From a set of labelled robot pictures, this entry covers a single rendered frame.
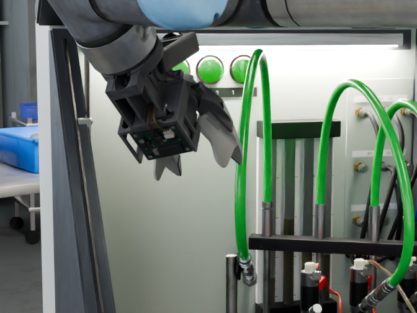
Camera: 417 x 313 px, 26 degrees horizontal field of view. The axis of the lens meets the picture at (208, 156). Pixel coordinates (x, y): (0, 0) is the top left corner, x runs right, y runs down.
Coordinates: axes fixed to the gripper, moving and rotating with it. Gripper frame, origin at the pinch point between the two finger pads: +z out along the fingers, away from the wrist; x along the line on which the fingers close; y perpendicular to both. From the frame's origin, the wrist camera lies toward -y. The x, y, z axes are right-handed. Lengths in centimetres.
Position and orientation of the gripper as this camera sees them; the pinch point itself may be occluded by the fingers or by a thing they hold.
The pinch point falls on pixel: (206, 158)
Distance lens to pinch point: 108.0
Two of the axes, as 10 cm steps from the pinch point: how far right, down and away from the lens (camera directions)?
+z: 4.0, 6.3, 6.7
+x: 9.1, -1.9, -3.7
